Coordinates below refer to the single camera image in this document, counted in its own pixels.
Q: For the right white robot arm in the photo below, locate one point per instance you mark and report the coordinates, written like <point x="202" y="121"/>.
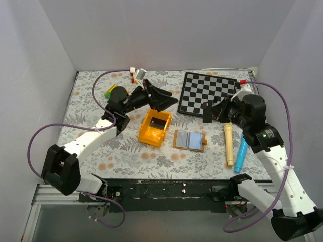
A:
<point x="293" y="212"/>

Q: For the black white chessboard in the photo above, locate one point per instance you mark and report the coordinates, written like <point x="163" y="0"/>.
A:
<point x="198" y="89"/>

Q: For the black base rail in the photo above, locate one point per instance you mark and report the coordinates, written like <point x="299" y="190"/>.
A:
<point x="173" y="195"/>

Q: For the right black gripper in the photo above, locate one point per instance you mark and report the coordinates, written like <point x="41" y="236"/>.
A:
<point x="220" y="108"/>

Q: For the orange toy car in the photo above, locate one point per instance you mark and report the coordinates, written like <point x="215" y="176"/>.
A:
<point x="134" y="80"/>

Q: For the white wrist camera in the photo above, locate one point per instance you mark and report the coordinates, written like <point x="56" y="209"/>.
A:
<point x="243" y="88"/>
<point x="140" y="74"/>

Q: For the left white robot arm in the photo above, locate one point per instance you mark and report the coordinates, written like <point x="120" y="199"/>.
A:
<point x="62" y="164"/>

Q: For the beige toy microphone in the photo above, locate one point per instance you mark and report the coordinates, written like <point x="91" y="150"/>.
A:
<point x="228" y="128"/>

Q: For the yellow green toy block house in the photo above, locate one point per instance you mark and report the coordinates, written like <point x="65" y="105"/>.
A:
<point x="108" y="92"/>

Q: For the floral table mat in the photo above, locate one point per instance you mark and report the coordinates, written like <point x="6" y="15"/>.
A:
<point x="124" y="156"/>

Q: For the yellow plastic bin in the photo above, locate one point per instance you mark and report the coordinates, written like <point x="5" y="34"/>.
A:
<point x="150" y="135"/>

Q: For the tan leather card holder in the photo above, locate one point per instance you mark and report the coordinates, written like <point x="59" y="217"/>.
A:
<point x="193" y="141"/>

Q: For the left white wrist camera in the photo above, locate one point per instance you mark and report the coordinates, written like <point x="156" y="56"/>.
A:
<point x="140" y="74"/>

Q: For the dark credit card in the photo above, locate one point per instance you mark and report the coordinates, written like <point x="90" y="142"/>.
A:
<point x="157" y="123"/>
<point x="207" y="112"/>

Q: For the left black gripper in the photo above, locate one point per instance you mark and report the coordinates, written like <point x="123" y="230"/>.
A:
<point x="158" y="103"/>

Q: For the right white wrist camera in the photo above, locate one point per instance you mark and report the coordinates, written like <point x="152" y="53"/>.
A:
<point x="243" y="88"/>

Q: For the blue toy microphone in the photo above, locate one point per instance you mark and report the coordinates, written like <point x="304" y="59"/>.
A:
<point x="241" y="155"/>

